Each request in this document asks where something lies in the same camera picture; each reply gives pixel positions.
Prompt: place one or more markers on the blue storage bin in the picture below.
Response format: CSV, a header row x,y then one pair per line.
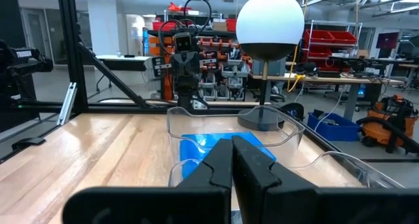
x,y
340,132

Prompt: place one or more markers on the clear plastic bin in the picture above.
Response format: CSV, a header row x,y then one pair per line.
x,y
183,119
343,171

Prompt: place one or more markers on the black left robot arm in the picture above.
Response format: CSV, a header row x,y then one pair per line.
x,y
186,93

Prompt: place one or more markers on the long wooden work table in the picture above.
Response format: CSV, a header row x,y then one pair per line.
x,y
327,80

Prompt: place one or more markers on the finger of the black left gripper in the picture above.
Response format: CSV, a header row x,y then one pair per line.
x,y
178,63
193,63

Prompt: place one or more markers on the blue disc case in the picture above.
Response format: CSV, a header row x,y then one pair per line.
x,y
203,148

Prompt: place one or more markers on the white table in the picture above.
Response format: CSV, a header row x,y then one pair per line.
x,y
121,58

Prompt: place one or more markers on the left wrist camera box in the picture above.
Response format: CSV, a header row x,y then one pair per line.
x,y
183,42

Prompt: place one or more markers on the black aluminium rig frame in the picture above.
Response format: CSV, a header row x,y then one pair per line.
x,y
72,53

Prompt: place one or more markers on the shelf with red bins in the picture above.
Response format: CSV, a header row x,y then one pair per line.
x,y
340,37

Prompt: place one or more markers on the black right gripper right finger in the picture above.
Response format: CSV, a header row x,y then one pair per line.
x,y
258,184

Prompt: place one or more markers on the monitor with dark red screen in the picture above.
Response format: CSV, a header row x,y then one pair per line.
x,y
388,40

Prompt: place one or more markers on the silver aluminium bar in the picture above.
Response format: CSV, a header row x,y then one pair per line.
x,y
67,104

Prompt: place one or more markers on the parts shelf with small bins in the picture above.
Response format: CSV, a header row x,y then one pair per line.
x,y
212,40

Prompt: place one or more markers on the white globe table lamp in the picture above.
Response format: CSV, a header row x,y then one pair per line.
x,y
270,21

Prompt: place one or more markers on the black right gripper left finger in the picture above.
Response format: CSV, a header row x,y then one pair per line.
x,y
212,178

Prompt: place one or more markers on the orange shop vacuum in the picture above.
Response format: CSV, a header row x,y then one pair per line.
x,y
376,132

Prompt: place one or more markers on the black table edge clip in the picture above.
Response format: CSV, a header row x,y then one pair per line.
x,y
29,142

